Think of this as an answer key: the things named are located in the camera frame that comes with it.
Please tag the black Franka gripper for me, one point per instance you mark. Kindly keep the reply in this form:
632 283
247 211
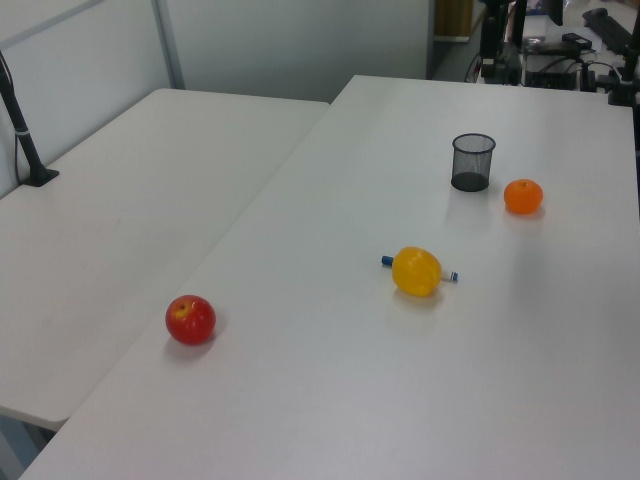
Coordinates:
496 9

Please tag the white marker with blue cap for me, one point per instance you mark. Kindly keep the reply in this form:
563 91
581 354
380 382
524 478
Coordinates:
387 260

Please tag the black square box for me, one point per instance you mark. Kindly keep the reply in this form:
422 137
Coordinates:
510 67

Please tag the black upright pole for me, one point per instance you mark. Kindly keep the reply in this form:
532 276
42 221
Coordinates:
518 25

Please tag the black monitor stand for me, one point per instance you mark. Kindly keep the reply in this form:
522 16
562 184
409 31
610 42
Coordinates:
555 11

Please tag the black electronics box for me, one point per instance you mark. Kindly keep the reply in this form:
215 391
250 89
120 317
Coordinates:
555 75

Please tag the small black flat device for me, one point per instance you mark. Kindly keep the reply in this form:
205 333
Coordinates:
577 40

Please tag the black computer keyboard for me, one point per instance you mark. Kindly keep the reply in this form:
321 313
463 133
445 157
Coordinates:
607 27

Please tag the black mesh pen cup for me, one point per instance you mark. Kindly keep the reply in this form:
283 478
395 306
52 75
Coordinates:
472 162

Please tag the black clamp stand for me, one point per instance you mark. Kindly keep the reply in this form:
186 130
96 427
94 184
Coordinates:
625 75

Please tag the orange toy mandarin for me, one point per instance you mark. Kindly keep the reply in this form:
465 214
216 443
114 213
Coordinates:
523 196

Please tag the yellow lemon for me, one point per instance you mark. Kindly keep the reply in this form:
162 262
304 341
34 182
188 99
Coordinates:
416 272

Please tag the red toy apple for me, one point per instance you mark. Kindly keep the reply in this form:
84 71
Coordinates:
190 320

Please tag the grey partition frame post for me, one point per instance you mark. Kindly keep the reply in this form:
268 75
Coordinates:
169 45

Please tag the black camera pole with base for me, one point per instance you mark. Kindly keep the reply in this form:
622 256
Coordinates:
20 135

